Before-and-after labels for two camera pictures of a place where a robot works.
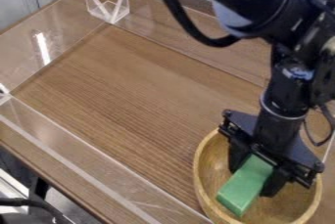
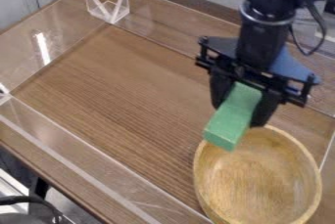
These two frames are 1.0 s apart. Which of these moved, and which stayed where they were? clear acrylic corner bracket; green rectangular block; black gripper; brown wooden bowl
Moved: black gripper; green rectangular block
Stayed: brown wooden bowl; clear acrylic corner bracket
